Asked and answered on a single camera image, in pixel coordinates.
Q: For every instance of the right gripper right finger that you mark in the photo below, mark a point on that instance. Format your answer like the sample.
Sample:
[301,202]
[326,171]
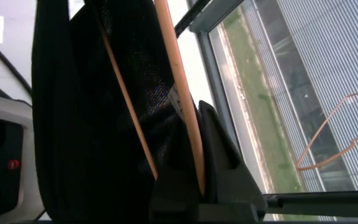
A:
[232,189]

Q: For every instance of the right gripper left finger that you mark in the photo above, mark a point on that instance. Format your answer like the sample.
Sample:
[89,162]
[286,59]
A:
[176,199]

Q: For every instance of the pink clothes hanger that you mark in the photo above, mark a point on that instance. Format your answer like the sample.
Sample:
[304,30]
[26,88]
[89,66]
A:
[179,77]
[303,166]

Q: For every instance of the black garment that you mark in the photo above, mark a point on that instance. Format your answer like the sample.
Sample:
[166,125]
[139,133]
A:
[79,124]

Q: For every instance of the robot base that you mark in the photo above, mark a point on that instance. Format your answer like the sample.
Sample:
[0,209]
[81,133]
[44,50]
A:
[5,155]

